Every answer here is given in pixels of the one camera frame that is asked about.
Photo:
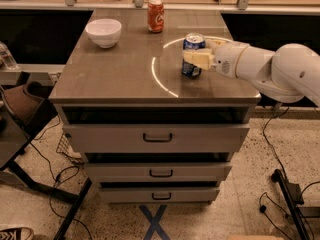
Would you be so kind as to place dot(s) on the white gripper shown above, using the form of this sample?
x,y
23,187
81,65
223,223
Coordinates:
x,y
227,59

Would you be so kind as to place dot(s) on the blue pepsi can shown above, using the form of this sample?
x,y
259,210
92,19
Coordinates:
x,y
193,61

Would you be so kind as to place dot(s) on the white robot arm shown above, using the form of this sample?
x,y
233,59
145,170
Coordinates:
x,y
285,75

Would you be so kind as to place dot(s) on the orange-red coke can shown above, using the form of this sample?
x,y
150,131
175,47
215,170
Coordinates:
x,y
155,16

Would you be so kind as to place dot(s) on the top grey drawer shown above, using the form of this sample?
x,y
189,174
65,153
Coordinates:
x,y
156,138

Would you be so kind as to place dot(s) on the grey drawer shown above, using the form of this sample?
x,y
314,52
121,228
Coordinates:
x,y
157,172
156,138
159,195

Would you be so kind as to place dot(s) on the grey drawer cabinet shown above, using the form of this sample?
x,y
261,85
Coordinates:
x,y
139,81

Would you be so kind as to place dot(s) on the white ceramic bowl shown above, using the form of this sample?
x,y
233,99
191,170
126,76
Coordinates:
x,y
104,32

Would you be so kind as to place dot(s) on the black stand leg right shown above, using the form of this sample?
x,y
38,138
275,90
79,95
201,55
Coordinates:
x,y
293,196

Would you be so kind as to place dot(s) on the middle grey drawer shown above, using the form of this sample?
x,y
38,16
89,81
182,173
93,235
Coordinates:
x,y
157,172

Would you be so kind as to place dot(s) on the bottom grey drawer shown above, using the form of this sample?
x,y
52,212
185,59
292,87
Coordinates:
x,y
159,195

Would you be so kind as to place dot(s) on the black table leg left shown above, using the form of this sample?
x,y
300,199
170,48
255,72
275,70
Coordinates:
x,y
17,175

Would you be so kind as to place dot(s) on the clear plastic water bottle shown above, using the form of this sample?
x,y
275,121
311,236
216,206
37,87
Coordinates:
x,y
7,57

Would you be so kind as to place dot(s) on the black and white sneaker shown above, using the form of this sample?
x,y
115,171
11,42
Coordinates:
x,y
21,233

